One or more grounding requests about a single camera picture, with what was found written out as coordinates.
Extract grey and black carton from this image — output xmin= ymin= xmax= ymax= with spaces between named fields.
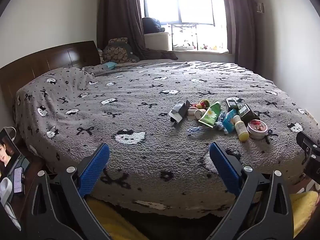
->
xmin=168 ymin=100 xmax=191 ymax=123

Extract black smartphone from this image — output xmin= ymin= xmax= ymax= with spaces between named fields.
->
xmin=13 ymin=167 xmax=25 ymax=195

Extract white storage box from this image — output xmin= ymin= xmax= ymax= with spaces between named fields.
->
xmin=144 ymin=31 xmax=171 ymax=52

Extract yellow cloth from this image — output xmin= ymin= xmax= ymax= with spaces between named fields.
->
xmin=85 ymin=191 xmax=318 ymax=240

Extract green daisy tube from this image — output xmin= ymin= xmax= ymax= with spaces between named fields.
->
xmin=198 ymin=101 xmax=222 ymax=127

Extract brown patterned pillow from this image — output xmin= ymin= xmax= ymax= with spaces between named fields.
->
xmin=102 ymin=37 xmax=140 ymax=64

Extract portrait photo stand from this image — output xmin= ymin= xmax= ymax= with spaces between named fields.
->
xmin=0 ymin=127 xmax=22 ymax=179

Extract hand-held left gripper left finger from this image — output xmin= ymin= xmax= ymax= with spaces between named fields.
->
xmin=26 ymin=143 xmax=113 ymax=240

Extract brown wooden headboard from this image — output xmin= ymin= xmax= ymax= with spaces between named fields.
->
xmin=0 ymin=41 xmax=101 ymax=130

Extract yellow bottle white cap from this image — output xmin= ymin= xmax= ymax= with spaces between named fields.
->
xmin=233 ymin=115 xmax=250 ymax=142

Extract small white tube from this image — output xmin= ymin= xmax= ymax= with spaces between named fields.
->
xmin=187 ymin=108 xmax=203 ymax=118

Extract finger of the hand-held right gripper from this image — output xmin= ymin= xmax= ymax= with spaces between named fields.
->
xmin=296 ymin=131 xmax=320 ymax=154

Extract dark grey cloth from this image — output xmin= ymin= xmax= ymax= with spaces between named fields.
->
xmin=143 ymin=47 xmax=178 ymax=61

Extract dark green box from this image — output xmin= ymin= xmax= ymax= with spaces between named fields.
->
xmin=237 ymin=103 xmax=256 ymax=123

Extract dark clothes pile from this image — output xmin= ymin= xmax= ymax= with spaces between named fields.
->
xmin=142 ymin=17 xmax=166 ymax=34

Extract windowsill small toys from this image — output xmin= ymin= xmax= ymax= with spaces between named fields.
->
xmin=172 ymin=43 xmax=223 ymax=52

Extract metal drying rack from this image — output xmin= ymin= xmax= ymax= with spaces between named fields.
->
xmin=167 ymin=23 xmax=201 ymax=51

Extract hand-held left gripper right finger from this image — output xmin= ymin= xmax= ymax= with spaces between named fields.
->
xmin=206 ymin=142 xmax=293 ymax=240

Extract round tin red lid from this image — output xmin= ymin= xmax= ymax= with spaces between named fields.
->
xmin=246 ymin=119 xmax=268 ymax=140

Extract window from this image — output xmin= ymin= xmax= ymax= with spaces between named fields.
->
xmin=138 ymin=0 xmax=228 ymax=53

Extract grey printed blanket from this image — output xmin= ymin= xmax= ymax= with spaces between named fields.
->
xmin=14 ymin=60 xmax=318 ymax=218

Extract blue tissue packet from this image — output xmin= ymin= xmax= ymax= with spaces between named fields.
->
xmin=222 ymin=109 xmax=238 ymax=133

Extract wooden nightstand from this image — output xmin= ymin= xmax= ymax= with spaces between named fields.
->
xmin=0 ymin=152 xmax=49 ymax=232

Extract small dark box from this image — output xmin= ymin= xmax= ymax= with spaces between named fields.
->
xmin=226 ymin=98 xmax=240 ymax=112

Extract white charging cable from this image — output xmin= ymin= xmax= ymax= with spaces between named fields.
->
xmin=6 ymin=126 xmax=17 ymax=142

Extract white round device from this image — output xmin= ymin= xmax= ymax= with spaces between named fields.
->
xmin=0 ymin=177 xmax=13 ymax=205

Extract brown curtain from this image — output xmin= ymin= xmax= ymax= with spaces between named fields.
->
xmin=96 ymin=0 xmax=147 ymax=57
xmin=219 ymin=0 xmax=257 ymax=67

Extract blue white braided string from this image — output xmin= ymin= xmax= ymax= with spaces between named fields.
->
xmin=187 ymin=121 xmax=227 ymax=133

